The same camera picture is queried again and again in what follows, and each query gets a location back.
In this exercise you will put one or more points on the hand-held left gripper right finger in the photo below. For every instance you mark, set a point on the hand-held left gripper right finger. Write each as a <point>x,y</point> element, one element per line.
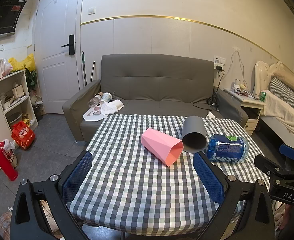
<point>208,177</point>

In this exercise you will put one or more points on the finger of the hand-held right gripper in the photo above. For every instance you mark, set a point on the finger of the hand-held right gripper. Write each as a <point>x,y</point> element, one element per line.
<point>265,163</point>
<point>289,152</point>

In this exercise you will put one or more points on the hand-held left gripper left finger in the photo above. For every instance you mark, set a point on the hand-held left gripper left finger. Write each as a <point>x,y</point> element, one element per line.
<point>77,177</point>

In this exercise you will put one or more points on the pink faceted cup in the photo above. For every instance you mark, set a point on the pink faceted cup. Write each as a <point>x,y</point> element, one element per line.
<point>161,146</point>

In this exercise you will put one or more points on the grey cup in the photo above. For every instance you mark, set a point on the grey cup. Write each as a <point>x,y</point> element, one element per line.
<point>193,135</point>

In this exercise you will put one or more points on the white paper cup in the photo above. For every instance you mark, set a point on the white paper cup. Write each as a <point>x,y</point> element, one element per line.
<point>105,98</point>

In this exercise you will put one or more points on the cream blanket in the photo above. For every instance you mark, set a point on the cream blanket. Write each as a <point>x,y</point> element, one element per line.
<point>279,111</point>

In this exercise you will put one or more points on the checkered tablecloth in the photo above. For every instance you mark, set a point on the checkered tablecloth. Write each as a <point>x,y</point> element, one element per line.
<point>127,175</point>

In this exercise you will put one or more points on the cream nightstand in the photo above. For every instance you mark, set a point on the cream nightstand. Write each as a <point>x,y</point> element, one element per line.
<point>251,107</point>

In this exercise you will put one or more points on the striped pillow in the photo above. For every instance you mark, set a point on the striped pillow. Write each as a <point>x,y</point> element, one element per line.
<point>285,92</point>

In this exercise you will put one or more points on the green can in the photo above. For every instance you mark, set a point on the green can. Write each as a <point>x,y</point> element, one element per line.
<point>263,96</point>

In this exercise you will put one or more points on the white tissue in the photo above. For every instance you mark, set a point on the white tissue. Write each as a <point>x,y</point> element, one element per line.
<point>210,115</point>

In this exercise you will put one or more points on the pink and white board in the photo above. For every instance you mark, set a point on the pink and white board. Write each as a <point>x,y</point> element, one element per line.
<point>93,115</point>

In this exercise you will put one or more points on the red shopping bag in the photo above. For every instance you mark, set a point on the red shopping bag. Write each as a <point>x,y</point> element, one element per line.
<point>23,135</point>

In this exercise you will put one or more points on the beige pillow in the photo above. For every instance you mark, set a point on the beige pillow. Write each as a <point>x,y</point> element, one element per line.
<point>290,80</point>

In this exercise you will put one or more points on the red fire extinguisher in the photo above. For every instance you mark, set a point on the red fire extinguisher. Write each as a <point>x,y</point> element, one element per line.
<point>4,162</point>

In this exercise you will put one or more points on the white plastic bag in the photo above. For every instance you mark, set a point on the white plastic bag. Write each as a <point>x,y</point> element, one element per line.
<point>9,146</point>

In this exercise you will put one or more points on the black trash bin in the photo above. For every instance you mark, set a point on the black trash bin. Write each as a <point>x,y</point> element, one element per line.
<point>38,112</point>

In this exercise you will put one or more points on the clear plastic bottle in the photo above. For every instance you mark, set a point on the clear plastic bottle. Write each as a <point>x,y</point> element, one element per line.
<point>94,101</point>

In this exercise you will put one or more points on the white cloth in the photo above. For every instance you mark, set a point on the white cloth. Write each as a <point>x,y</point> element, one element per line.
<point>112,107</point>

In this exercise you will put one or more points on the white carved headboard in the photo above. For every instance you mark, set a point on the white carved headboard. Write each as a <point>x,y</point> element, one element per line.
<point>263,73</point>

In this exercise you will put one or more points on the white jar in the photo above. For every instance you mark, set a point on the white jar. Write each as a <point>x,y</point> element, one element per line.
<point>237,83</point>

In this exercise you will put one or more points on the grey basin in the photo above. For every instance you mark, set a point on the grey basin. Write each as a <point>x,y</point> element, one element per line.
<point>14,117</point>

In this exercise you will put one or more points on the white open shelf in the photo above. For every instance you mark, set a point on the white open shelf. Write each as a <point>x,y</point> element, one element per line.
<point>24,100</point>

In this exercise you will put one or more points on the white door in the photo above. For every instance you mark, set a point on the white door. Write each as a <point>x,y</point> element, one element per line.
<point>54,80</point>

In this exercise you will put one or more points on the white mug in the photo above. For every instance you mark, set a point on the white mug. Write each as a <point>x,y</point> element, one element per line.
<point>18,91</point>

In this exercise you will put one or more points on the black charger plug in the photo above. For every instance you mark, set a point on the black charger plug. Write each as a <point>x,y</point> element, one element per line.
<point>219,68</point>

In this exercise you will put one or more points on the green plant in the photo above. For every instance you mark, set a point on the green plant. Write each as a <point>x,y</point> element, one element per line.
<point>31,80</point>

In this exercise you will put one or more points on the metal pole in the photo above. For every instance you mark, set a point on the metal pole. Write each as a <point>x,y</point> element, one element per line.
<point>92,70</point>

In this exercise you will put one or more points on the grey sofa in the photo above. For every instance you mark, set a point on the grey sofa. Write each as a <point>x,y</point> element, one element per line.
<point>156,80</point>

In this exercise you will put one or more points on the white outlet panel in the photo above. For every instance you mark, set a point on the white outlet panel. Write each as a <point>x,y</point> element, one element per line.
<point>219,60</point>

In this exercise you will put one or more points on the yellow plastic bag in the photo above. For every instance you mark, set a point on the yellow plastic bag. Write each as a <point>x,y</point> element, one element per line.
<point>22,63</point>

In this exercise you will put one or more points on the black range hood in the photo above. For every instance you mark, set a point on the black range hood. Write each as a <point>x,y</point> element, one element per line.
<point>2,15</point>

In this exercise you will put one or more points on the white wall switch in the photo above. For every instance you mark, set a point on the white wall switch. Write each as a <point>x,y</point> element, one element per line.
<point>91,10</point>

